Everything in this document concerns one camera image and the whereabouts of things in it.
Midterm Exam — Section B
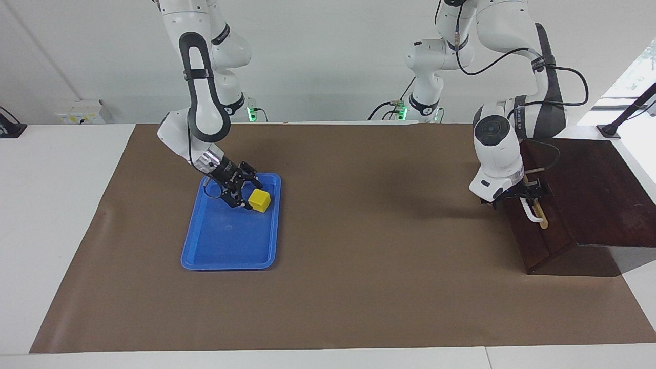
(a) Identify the dark wooden drawer cabinet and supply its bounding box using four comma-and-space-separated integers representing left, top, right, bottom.
500, 137, 656, 277

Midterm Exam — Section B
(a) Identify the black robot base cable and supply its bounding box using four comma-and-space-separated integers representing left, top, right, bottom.
367, 77, 417, 121

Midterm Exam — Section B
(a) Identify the white wall socket box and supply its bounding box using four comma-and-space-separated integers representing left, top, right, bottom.
55, 99, 107, 125

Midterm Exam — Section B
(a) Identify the blue plastic tray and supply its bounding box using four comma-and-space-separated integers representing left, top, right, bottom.
180, 173, 282, 271

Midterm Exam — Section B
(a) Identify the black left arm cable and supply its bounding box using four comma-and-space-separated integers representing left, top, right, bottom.
435, 0, 589, 174

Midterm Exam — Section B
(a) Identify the brown paper table mat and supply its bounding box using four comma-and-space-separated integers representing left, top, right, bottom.
29, 123, 656, 354

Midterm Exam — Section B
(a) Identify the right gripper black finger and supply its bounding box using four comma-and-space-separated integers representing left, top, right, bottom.
221, 187, 253, 211
240, 161, 263, 188

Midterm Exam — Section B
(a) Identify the black stand base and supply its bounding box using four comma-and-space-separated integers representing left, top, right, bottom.
0, 105, 28, 139

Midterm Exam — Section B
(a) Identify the yellow cube block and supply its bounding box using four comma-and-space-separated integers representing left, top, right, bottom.
249, 189, 271, 213

